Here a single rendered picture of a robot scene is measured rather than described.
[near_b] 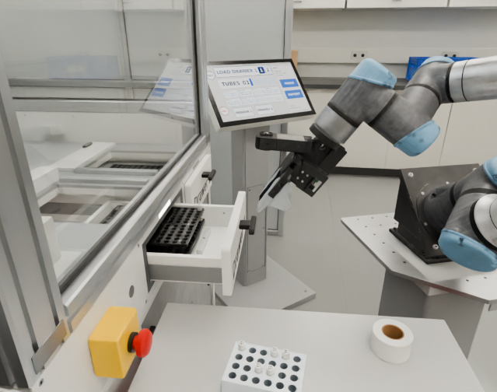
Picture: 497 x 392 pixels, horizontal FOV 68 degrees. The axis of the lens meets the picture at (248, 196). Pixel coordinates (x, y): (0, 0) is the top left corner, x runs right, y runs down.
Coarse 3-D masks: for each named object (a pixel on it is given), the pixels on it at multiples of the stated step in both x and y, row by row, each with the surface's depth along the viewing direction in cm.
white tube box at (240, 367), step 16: (240, 352) 62; (256, 352) 62; (240, 368) 60; (288, 368) 60; (304, 368) 59; (224, 384) 58; (240, 384) 57; (256, 384) 57; (272, 384) 57; (288, 384) 57
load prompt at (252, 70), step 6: (234, 66) 161; (240, 66) 163; (246, 66) 164; (252, 66) 166; (258, 66) 168; (264, 66) 169; (216, 72) 156; (222, 72) 157; (228, 72) 159; (234, 72) 160; (240, 72) 162; (246, 72) 163; (252, 72) 165; (258, 72) 166; (264, 72) 168; (270, 72) 170
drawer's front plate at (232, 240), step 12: (240, 192) 94; (240, 204) 87; (240, 216) 85; (228, 228) 76; (228, 240) 71; (228, 252) 69; (240, 252) 88; (228, 264) 70; (228, 276) 71; (228, 288) 72
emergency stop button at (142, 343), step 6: (144, 330) 54; (138, 336) 53; (144, 336) 53; (150, 336) 54; (138, 342) 52; (144, 342) 53; (150, 342) 54; (138, 348) 52; (144, 348) 53; (150, 348) 55; (138, 354) 52; (144, 354) 53
